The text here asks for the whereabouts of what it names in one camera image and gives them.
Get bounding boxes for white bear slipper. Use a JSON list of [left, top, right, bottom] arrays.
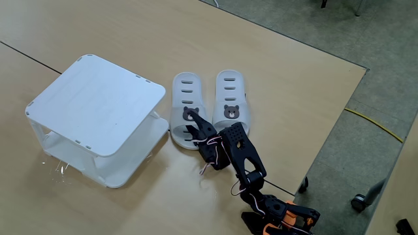
[[211, 69, 251, 137], [169, 72, 210, 151]]

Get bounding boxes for white plastic shelf box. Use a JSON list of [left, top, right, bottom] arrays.
[[25, 54, 170, 189]]

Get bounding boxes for black table caster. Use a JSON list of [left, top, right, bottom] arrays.
[[297, 176, 310, 193]]

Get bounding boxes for clear tape piece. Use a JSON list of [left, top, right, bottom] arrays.
[[40, 159, 71, 176]]

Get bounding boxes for grey leg with caster wheel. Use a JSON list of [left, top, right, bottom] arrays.
[[351, 178, 387, 213]]

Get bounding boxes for grey metal furniture leg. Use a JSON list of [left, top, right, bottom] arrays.
[[355, 0, 368, 17]]

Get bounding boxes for black object on floor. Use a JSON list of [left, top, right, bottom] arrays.
[[395, 218, 416, 235]]

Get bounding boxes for yellow floor cable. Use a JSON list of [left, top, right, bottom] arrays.
[[344, 107, 405, 144]]

